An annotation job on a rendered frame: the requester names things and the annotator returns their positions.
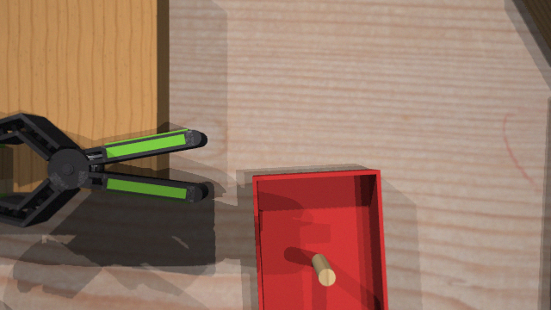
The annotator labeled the light brown wooden board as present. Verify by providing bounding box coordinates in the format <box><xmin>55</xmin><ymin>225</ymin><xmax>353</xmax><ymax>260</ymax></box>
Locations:
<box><xmin>0</xmin><ymin>0</ymin><xmax>170</xmax><ymax>194</ymax></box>

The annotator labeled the red open-top tray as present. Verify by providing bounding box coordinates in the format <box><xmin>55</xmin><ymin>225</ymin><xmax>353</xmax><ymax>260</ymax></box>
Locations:
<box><xmin>252</xmin><ymin>169</ymin><xmax>388</xmax><ymax>310</ymax></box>

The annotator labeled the wooden cylinder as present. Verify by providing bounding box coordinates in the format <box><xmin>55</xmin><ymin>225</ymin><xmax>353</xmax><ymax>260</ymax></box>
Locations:
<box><xmin>312</xmin><ymin>254</ymin><xmax>336</xmax><ymax>286</ymax></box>

